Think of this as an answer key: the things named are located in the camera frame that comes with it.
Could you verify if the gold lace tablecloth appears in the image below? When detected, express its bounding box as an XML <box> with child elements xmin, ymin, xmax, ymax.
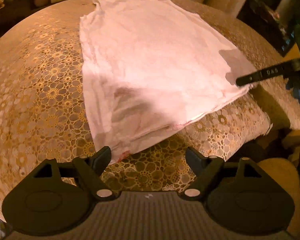
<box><xmin>0</xmin><ymin>0</ymin><xmax>300</xmax><ymax>218</ymax></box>

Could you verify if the white t-shirt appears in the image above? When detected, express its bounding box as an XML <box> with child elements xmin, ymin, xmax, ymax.
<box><xmin>79</xmin><ymin>0</ymin><xmax>255</xmax><ymax>163</ymax></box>

